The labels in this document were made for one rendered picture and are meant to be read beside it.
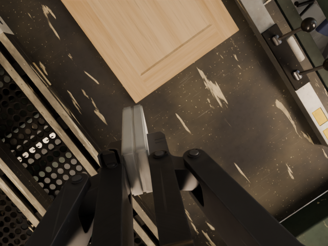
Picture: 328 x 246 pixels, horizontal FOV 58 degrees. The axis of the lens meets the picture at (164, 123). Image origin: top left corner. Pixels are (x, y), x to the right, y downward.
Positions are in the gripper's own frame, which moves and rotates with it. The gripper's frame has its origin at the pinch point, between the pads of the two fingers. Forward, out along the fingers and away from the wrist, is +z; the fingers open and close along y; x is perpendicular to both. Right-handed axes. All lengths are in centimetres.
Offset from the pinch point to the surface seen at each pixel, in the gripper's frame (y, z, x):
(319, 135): 52, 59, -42
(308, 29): 44, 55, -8
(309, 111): 49, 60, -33
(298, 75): 45, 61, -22
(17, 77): -32, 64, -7
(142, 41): 3, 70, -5
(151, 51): 5, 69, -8
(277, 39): 40, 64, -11
